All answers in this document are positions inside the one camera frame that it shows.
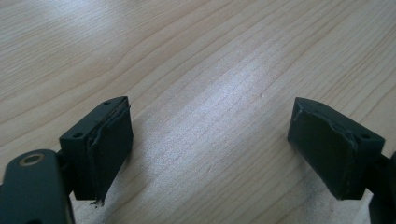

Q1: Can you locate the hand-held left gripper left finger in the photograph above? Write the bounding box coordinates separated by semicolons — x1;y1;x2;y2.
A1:
58;95;135;207

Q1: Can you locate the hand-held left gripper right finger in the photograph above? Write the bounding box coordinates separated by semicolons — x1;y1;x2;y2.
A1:
286;96;387;201

